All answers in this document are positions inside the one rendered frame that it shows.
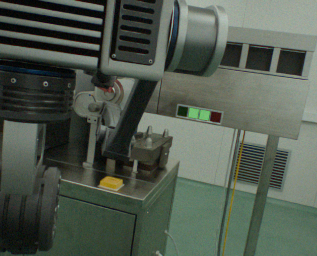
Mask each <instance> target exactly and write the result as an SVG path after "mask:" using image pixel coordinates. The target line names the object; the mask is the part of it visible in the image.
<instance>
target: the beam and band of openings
mask: <svg viewBox="0 0 317 256"><path fill-rule="evenodd" d="M228 43H229V44H228ZM316 43H317V36H316V35H306V34H295V33H290V32H284V31H273V30H263V29H253V28H242V27H232V26H228V36H227V43H226V48H225V52H224V55H223V58H222V60H221V62H220V64H219V66H218V68H220V69H229V70H237V71H245V72H252V73H256V74H264V75H272V76H280V77H288V78H296V79H300V80H309V77H308V76H309V71H310V67H311V62H312V57H313V52H314V50H315V47H316ZM237 44H238V45H237ZM251 46H252V47H251ZM260 47H262V48H260ZM270 48H271V49H270ZM288 50H290V51H288ZM301 52H304V53H301Z"/></svg>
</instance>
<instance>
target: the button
mask: <svg viewBox="0 0 317 256"><path fill-rule="evenodd" d="M121 185H122V180H121V179H116V178H114V177H110V176H107V177H105V179H103V180H101V182H100V186H103V187H107V188H112V189H118V188H119V187H120V186H121Z"/></svg>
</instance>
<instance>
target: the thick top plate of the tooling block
mask: <svg viewBox="0 0 317 256"><path fill-rule="evenodd" d="M147 138H151V140H152V148H145V147H144V146H145V142H146V139H147ZM172 140H173V136H168V137H163V136H162V135H161V134H156V133H152V134H147V133H146V132H144V133H143V135H142V136H140V137H138V138H135V143H134V147H133V150H132V151H131V158H130V159H134V160H138V161H143V162H148V163H151V162H153V161H154V160H155V159H157V158H158V157H159V156H160V155H161V149H162V146H163V145H164V144H165V143H171V144H170V148H171V147H172Z"/></svg>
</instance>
